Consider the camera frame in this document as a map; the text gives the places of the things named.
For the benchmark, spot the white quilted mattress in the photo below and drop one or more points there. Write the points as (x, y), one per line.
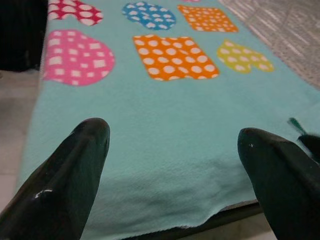
(282, 32)

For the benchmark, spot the dark bed frame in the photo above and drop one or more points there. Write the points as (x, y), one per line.
(212, 220)

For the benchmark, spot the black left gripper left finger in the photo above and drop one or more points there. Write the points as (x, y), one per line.
(57, 187)

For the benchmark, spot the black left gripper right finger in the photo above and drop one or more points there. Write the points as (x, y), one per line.
(282, 185)

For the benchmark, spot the teal colourful patterned mat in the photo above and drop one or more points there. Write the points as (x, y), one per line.
(162, 112)

